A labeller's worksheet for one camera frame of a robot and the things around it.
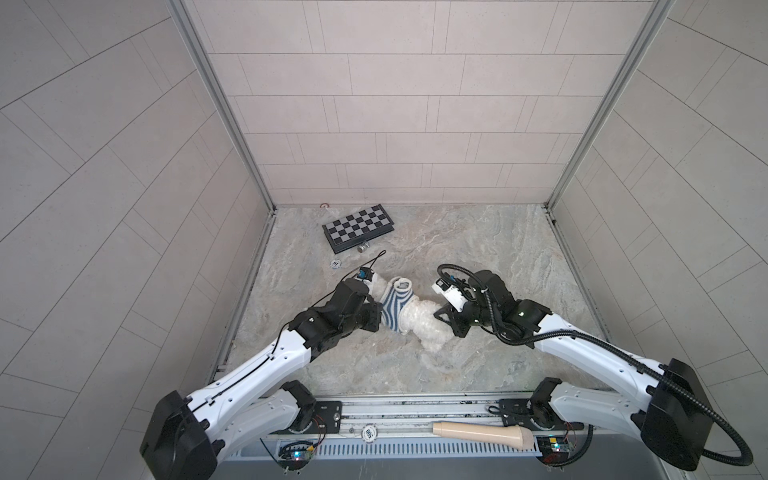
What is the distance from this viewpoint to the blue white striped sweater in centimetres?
77

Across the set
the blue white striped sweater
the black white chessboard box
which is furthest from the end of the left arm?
the black white chessboard box

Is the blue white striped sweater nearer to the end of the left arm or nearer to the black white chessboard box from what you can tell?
the end of the left arm

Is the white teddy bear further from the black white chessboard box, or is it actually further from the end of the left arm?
the black white chessboard box

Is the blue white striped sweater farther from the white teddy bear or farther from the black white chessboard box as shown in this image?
the black white chessboard box

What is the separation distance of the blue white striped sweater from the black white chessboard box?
30cm

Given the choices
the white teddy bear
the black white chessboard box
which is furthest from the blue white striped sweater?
the black white chessboard box

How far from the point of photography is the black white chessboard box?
41.0 inches
